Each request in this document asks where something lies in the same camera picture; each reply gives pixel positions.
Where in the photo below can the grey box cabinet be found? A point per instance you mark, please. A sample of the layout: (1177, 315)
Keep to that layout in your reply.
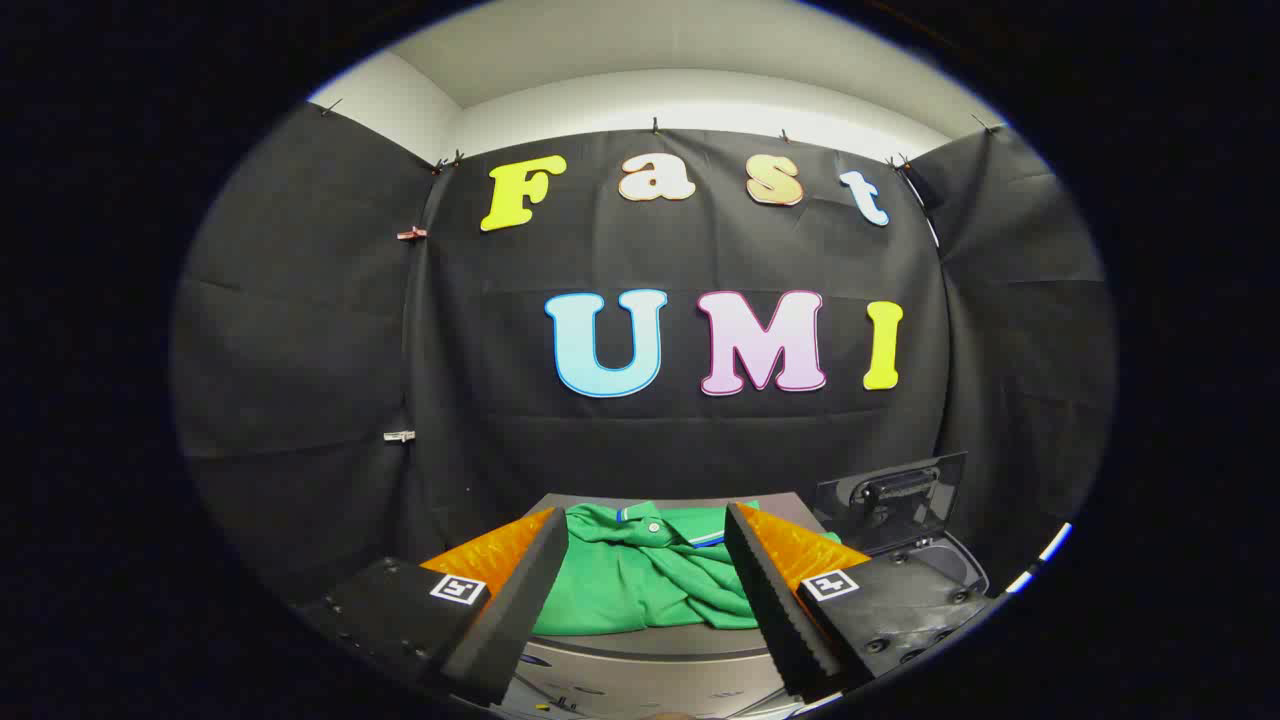
(650, 650)

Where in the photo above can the black backdrop cloth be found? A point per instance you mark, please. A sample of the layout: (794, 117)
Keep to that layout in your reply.
(300, 350)

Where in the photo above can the row of small black clips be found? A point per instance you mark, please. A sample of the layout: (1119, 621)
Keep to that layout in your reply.
(655, 126)

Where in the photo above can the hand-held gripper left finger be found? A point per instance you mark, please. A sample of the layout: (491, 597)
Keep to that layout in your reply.
(520, 600)

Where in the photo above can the green polo shirt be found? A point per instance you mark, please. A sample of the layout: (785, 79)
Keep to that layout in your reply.
(630, 580)

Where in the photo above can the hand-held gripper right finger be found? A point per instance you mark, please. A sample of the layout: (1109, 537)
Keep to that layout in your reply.
(775, 600)

